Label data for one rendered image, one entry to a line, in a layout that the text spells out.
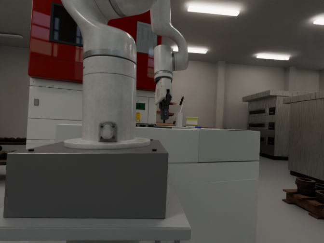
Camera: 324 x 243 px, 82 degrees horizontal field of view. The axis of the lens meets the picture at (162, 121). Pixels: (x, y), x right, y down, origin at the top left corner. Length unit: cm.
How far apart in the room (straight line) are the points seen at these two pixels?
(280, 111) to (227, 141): 623
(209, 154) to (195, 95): 738
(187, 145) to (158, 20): 54
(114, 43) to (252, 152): 82
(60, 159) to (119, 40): 26
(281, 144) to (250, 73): 365
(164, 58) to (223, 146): 48
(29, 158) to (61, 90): 102
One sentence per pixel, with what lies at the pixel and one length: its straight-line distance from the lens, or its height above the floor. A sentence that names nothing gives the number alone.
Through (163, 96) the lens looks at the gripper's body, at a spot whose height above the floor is 109.
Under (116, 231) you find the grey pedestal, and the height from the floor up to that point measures 81.
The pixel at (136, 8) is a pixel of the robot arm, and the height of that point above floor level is 123.
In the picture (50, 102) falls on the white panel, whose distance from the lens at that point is 135.
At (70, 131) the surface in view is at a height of 94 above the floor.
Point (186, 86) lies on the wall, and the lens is 818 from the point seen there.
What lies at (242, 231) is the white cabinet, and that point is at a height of 49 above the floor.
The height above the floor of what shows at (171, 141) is 91.
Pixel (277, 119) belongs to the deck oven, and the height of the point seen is 132.
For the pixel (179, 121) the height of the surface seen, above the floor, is 100.
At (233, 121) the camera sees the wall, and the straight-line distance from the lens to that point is 870.
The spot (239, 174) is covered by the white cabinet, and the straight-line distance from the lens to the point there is 99.
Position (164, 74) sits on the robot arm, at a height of 119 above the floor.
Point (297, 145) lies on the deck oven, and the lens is 488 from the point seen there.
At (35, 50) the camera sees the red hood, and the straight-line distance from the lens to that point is 138.
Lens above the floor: 98
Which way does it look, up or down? 1 degrees up
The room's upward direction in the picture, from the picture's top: 3 degrees clockwise
